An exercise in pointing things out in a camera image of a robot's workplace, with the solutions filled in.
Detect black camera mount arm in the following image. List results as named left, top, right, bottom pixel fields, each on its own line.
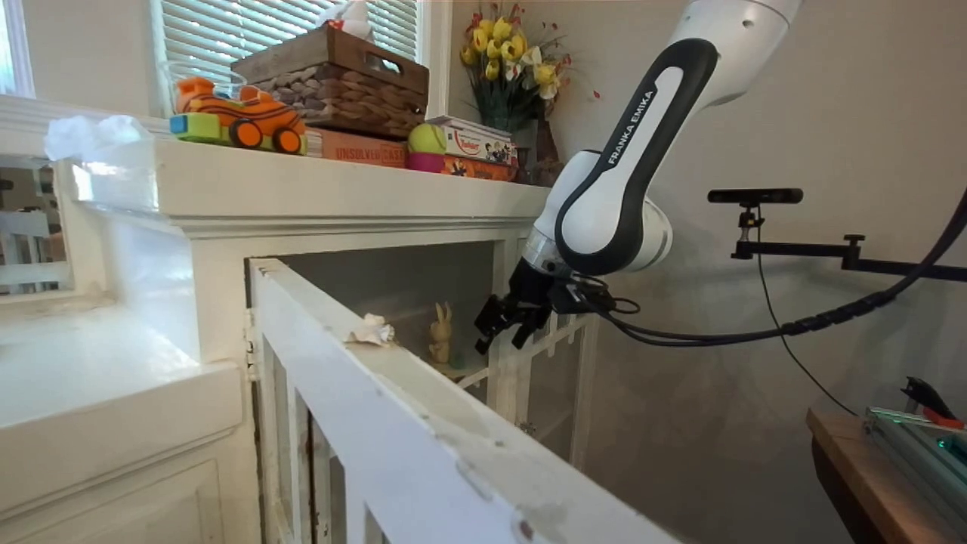
left=731, top=208, right=967, bottom=281

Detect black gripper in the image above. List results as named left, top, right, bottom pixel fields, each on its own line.
left=475, top=259, right=617, bottom=353

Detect yellow flower bouquet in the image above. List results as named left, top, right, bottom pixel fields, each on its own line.
left=459, top=0, right=570, bottom=132

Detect red flat box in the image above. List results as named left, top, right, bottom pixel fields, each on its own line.
left=305, top=128, right=406, bottom=169

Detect cream plush toy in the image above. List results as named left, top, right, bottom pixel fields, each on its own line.
left=429, top=301, right=452, bottom=365

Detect white cabinet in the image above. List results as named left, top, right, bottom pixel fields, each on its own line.
left=0, top=95, right=599, bottom=544

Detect green pink ball toy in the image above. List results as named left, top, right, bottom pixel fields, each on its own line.
left=409, top=124, right=447, bottom=155

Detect wicker basket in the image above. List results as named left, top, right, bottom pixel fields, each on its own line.
left=229, top=26, right=429, bottom=138

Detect orange toy car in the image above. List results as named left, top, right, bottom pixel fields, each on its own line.
left=169, top=76, right=305, bottom=155

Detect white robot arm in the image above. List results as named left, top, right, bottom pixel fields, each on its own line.
left=475, top=0, right=801, bottom=353

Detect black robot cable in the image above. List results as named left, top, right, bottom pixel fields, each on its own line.
left=602, top=189, right=967, bottom=350

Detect white cabinet door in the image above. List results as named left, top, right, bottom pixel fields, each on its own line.
left=252, top=259, right=673, bottom=544

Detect brown side table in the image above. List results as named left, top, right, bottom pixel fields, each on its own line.
left=808, top=407, right=967, bottom=544

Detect white board game box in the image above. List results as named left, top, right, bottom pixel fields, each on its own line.
left=406, top=118, right=521, bottom=180

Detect crumpled white paper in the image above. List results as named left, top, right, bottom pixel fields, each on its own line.
left=352, top=315, right=396, bottom=347

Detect window blinds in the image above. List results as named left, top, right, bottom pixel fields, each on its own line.
left=152, top=0, right=429, bottom=95

